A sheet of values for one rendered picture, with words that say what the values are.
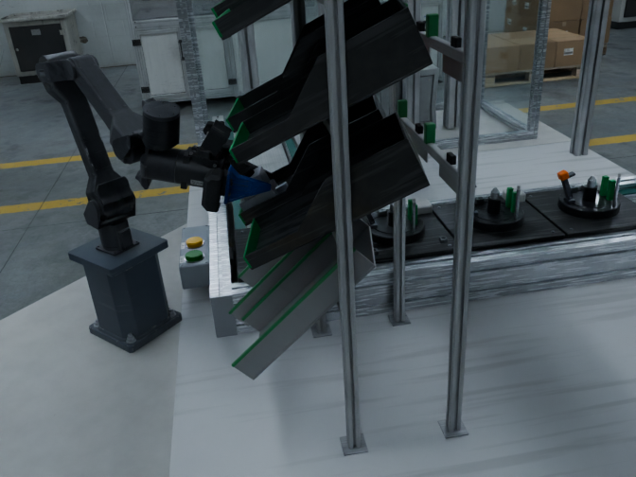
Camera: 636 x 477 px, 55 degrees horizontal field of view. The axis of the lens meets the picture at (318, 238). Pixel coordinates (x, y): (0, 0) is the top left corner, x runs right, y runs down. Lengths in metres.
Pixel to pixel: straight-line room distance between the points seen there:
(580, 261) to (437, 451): 0.62
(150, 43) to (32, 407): 5.59
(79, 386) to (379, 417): 0.58
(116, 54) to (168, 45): 2.97
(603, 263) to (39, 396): 1.22
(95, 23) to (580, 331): 8.70
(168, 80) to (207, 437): 5.78
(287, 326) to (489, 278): 0.60
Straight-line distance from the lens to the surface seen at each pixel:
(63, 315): 1.54
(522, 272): 1.43
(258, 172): 1.01
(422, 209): 1.54
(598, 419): 1.17
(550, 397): 1.18
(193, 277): 1.42
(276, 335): 0.94
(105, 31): 9.51
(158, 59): 6.66
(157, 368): 1.28
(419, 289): 1.35
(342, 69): 0.75
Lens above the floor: 1.62
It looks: 27 degrees down
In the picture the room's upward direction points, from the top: 4 degrees counter-clockwise
